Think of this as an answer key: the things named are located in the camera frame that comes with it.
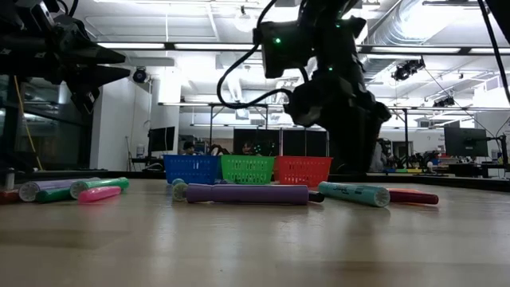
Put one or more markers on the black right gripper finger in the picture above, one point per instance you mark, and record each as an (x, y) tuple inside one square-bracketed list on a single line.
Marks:
[(366, 153), (344, 153)]

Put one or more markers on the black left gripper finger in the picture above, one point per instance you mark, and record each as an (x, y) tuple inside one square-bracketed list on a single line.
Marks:
[(91, 76), (95, 55)]

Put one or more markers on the teal highlighter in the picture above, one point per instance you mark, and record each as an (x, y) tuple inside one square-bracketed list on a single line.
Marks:
[(354, 194)]

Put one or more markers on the dark red marker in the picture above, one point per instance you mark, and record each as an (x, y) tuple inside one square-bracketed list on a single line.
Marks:
[(414, 196)]

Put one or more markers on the purple highlighter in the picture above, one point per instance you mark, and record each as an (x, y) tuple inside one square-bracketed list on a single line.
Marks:
[(247, 194)]

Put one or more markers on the green highlighter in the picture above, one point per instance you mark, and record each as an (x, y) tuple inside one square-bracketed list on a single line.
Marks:
[(103, 183)]

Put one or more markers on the pink highlighter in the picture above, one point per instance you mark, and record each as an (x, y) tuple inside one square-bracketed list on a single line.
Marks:
[(99, 194)]

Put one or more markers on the lavender highlighter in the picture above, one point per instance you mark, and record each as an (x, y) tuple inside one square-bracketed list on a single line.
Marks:
[(44, 185)]

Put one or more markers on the dark green marker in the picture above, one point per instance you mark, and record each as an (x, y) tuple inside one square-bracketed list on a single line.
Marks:
[(52, 195)]

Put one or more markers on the white marker with brown cap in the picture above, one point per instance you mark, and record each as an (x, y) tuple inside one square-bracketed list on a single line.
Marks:
[(8, 197)]

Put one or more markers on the person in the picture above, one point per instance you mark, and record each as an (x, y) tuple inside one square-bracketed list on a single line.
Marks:
[(188, 148), (386, 157), (248, 148)]

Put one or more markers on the long ceiling light strip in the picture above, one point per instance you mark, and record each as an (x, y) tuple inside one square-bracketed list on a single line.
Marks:
[(131, 45), (418, 49)]

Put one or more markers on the black partition screen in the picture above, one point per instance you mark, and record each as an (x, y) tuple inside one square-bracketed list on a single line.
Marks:
[(303, 143)]

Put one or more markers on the metal rig stand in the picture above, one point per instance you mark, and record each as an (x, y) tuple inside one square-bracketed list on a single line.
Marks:
[(406, 131)]

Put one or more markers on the red plastic basket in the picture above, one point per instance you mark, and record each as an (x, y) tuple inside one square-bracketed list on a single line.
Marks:
[(303, 171)]

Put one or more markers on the thin yellow stick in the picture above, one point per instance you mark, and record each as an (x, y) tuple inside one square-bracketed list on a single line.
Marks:
[(28, 127)]

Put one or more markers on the white jug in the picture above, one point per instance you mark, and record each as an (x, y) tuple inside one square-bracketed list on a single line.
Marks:
[(140, 151)]

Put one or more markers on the black computer monitor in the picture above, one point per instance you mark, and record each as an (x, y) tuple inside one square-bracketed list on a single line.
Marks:
[(161, 139), (466, 141)]

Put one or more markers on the green plastic basket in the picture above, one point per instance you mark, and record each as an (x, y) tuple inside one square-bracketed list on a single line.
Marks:
[(247, 169)]

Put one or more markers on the cluttered long desk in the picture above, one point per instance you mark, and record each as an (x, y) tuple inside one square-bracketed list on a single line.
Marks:
[(470, 169)]

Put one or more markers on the small white cylinder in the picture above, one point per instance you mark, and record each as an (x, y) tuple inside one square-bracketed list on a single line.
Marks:
[(9, 179)]

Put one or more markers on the blue plastic basket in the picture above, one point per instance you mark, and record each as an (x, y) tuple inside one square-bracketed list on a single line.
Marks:
[(191, 169)]

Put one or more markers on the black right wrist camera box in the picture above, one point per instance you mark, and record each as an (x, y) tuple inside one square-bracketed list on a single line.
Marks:
[(287, 52)]

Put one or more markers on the black ceiling camera cluster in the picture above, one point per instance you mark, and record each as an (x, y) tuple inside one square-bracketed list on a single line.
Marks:
[(406, 71), (444, 102)]

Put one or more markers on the silver ventilation duct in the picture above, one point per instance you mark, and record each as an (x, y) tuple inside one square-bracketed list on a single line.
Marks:
[(402, 28)]

